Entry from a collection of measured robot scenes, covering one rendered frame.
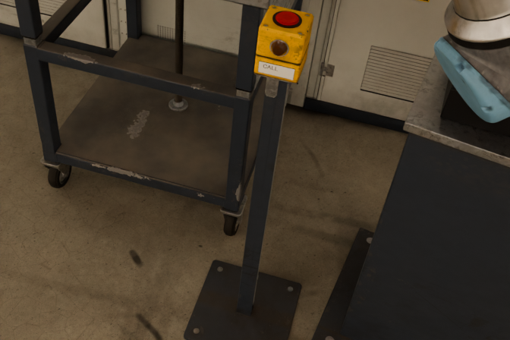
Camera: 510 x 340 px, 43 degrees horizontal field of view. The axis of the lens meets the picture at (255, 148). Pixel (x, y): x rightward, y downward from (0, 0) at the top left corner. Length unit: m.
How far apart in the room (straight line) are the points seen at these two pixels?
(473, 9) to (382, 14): 1.17
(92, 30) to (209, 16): 0.46
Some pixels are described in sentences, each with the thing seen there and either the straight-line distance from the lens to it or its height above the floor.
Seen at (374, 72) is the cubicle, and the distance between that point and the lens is 2.20.
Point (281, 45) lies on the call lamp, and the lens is 1.10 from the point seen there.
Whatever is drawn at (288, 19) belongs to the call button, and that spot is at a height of 0.91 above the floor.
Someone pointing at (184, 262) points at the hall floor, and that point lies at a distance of 1.86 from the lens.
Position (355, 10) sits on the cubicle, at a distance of 2.08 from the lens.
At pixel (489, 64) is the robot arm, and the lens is 0.95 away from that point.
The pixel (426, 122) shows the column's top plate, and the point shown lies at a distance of 1.22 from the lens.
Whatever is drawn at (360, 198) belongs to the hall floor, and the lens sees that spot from 2.09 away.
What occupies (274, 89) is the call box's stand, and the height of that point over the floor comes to 0.76.
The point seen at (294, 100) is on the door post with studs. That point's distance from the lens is 2.35.
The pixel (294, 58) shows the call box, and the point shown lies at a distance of 1.12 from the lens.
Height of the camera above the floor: 1.50
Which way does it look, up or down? 44 degrees down
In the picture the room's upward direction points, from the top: 7 degrees clockwise
